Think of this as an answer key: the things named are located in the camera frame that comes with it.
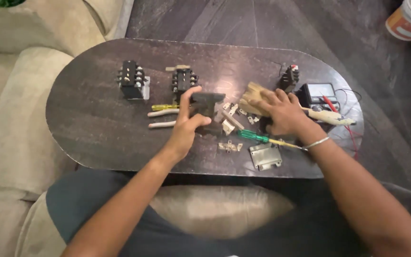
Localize black contactor housing part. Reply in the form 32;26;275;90
189;93;226;136

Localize grey metal plate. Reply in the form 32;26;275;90
249;143;283;171

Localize cream handled tool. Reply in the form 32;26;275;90
300;106;357;126

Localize small black contactor red tip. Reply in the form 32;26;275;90
280;64;300;94

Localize green handled screwdriver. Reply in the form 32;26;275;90
236;129;304;150

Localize beige sofa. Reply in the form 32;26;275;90
0;0;296;257

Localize white plastic block piece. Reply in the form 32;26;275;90
222;119;235;136

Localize cream handled pliers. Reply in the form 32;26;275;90
147;108;181;129

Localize red multimeter probe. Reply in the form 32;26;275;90
321;94;339;113

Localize person's left hand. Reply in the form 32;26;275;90
164;86;212;163

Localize orange and white bucket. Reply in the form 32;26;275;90
385;0;411;41

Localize silver wrist bangle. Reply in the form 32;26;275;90
302;137;330;151

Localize red probe wire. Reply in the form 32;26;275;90
344;125;360;160

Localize person's right hand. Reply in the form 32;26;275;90
250;89;320;143

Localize person's dark shorts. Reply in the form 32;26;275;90
46;168;411;257

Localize black analog multimeter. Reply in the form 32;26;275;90
296;83;341;124

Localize black contactor with metal bracket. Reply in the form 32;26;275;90
117;60;151;101

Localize brass contact strip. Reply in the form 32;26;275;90
218;140;243;153

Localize black contactor with beige lever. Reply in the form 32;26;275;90
166;65;199;105

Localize black probe wire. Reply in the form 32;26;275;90
334;88;363;108

